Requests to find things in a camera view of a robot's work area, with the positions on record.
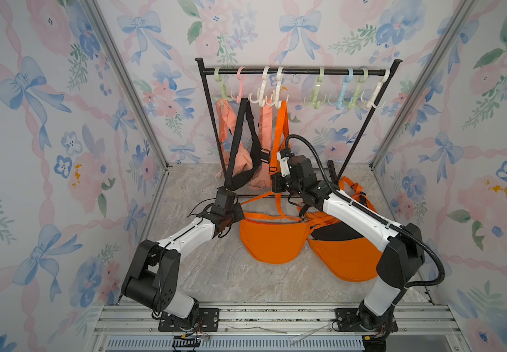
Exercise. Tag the green plastic hook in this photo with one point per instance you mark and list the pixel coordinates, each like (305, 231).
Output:
(314, 98)
(357, 93)

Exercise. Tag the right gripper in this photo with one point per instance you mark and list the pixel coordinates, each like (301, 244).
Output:
(278, 178)

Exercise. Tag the pink plastic hook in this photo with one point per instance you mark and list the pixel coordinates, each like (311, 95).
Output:
(237, 97)

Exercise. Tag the blue plastic hook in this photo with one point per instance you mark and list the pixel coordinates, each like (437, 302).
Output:
(339, 102)

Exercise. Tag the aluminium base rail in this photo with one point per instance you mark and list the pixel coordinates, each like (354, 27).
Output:
(276, 327)

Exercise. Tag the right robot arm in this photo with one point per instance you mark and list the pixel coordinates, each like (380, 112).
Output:
(401, 253)

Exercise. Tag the pink bag with buckle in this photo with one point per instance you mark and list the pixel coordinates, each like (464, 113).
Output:
(262, 178)

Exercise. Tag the pale green hook far left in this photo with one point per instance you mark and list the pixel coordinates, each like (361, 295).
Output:
(223, 94)

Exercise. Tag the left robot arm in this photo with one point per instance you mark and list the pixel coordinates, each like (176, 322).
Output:
(152, 278)

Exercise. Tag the black metal clothes rack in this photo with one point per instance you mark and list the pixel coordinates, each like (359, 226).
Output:
(303, 71)

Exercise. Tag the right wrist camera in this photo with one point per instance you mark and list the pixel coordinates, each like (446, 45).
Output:
(283, 157)

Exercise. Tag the pink bag far left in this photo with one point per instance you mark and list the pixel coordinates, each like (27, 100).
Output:
(227, 125)

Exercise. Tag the white hook far right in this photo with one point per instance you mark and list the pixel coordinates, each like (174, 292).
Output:
(372, 102)

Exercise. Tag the white plastic hook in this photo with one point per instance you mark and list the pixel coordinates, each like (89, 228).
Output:
(260, 93)
(274, 100)

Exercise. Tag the orange bag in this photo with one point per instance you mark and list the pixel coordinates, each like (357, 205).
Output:
(281, 133)
(273, 239)
(351, 261)

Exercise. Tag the black strap bag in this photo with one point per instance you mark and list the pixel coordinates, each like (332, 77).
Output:
(323, 227)

